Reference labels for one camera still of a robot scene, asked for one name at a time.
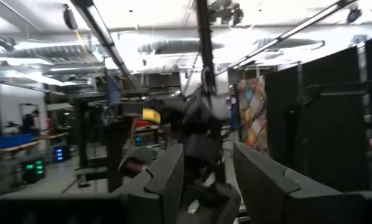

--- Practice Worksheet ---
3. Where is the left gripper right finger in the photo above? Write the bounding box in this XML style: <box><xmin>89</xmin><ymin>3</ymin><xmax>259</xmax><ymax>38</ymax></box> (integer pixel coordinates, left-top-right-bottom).
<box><xmin>233</xmin><ymin>141</ymin><xmax>343</xmax><ymax>224</ymax></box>

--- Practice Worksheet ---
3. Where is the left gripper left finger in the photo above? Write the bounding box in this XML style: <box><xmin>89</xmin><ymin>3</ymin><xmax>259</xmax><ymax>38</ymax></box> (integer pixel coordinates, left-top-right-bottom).
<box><xmin>109</xmin><ymin>142</ymin><xmax>185</xmax><ymax>224</ymax></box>

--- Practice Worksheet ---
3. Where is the colourful hanging quilt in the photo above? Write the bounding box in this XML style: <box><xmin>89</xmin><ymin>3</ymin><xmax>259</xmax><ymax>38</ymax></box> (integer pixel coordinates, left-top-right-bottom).
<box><xmin>236</xmin><ymin>75</ymin><xmax>269</xmax><ymax>156</ymax></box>

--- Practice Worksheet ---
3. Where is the device with blue lights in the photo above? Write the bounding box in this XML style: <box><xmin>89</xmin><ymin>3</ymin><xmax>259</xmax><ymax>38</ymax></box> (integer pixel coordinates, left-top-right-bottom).
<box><xmin>52</xmin><ymin>145</ymin><xmax>72</xmax><ymax>164</ymax></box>

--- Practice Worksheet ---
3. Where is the blue hanging cloth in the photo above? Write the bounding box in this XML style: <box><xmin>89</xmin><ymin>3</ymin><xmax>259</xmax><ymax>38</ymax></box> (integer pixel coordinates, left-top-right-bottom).
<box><xmin>105</xmin><ymin>69</ymin><xmax>123</xmax><ymax>107</ymax></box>

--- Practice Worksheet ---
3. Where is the wooden workbench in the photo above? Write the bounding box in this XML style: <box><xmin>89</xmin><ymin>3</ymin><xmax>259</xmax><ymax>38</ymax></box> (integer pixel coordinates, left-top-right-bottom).
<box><xmin>0</xmin><ymin>131</ymin><xmax>70</xmax><ymax>157</ymax></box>

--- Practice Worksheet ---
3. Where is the computer with green lights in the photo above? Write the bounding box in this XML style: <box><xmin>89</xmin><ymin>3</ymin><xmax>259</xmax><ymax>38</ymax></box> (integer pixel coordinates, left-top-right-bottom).
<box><xmin>21</xmin><ymin>157</ymin><xmax>47</xmax><ymax>185</ymax></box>

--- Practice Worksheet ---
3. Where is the person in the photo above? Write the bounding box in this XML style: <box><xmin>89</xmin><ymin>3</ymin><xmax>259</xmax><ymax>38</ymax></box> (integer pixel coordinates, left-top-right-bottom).
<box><xmin>21</xmin><ymin>108</ymin><xmax>42</xmax><ymax>136</ymax></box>

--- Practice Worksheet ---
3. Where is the black vertical pole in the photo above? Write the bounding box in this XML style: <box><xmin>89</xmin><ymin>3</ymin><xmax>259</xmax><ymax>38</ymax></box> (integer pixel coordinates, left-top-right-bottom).
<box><xmin>194</xmin><ymin>0</ymin><xmax>217</xmax><ymax>94</ymax></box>

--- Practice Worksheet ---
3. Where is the long ceiling light fixture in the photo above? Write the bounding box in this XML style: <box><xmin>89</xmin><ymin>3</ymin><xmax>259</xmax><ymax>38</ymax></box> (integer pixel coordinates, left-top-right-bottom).
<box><xmin>70</xmin><ymin>0</ymin><xmax>134</xmax><ymax>82</ymax></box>
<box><xmin>215</xmin><ymin>0</ymin><xmax>358</xmax><ymax>76</ymax></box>

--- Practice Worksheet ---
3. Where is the black hanging speaker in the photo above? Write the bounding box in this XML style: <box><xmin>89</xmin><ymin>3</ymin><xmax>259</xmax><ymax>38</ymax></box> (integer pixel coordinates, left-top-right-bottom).
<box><xmin>62</xmin><ymin>4</ymin><xmax>79</xmax><ymax>31</ymax></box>

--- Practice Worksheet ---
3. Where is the black metal stand post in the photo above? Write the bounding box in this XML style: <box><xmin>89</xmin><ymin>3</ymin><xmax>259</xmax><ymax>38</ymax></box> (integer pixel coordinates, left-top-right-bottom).
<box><xmin>106</xmin><ymin>119</ymin><xmax>128</xmax><ymax>193</ymax></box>

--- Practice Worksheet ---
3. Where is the yellow cable tag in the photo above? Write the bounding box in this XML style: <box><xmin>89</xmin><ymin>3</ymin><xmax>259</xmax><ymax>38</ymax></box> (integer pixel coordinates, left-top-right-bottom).
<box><xmin>141</xmin><ymin>107</ymin><xmax>162</xmax><ymax>125</ymax></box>

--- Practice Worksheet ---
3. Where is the silver ceiling duct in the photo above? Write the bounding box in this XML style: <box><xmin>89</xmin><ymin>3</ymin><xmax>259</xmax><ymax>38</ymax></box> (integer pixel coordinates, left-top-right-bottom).
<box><xmin>253</xmin><ymin>37</ymin><xmax>326</xmax><ymax>51</ymax></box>
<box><xmin>137</xmin><ymin>38</ymin><xmax>226</xmax><ymax>56</ymax></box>

